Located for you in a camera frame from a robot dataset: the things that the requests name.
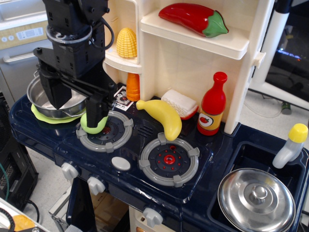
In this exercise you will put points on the left grey stove knob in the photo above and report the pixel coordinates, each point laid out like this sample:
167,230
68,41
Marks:
69,171

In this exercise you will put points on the grey stove knob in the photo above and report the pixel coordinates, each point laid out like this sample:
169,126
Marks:
95,186
69,171
152,217

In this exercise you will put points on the green toy pear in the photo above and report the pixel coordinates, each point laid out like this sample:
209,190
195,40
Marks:
94,130

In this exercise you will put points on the middle grey stove knob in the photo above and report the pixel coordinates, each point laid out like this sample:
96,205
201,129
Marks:
95,186

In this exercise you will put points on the grey toy faucet yellow knob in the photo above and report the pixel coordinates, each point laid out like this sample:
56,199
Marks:
293,146

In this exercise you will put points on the green plastic plate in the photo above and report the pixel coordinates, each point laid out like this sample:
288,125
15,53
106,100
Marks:
51,120

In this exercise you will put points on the grey metal cabinet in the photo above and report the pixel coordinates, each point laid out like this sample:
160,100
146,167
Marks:
22,29

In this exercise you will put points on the orange toy carrot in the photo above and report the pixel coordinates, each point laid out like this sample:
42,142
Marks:
133,87

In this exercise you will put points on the white toy cake slice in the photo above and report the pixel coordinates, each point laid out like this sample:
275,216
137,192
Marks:
185,106

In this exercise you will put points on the yellow toy corn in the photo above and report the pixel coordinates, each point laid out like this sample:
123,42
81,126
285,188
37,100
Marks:
126,44

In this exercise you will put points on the right grey stove knob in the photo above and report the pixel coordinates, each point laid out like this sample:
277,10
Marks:
152,217

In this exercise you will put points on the stainless steel pot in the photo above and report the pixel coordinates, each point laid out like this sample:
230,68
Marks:
75,106

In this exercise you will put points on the cream toy kitchen shelf unit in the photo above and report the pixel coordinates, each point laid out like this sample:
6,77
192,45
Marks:
170,56

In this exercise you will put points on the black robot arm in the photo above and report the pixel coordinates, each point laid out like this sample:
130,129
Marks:
76,29

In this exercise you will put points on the dark blue toy kitchen counter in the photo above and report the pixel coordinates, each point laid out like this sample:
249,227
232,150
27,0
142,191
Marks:
192,207

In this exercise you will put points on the red toy ketchup bottle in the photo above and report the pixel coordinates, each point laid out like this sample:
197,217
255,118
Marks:
212,106

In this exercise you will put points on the grey oval button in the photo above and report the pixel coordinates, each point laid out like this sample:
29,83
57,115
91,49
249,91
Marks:
120,163

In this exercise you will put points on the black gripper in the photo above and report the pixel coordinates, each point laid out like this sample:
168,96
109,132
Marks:
75,63

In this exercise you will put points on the red toy chili pepper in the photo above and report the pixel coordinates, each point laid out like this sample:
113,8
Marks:
200,19

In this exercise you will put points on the yellow toy banana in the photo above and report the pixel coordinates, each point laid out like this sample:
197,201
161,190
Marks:
165,114

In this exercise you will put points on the stainless steel lid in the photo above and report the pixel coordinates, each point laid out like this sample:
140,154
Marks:
253,200

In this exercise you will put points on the black computer case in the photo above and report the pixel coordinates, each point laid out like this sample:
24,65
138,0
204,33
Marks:
18,176

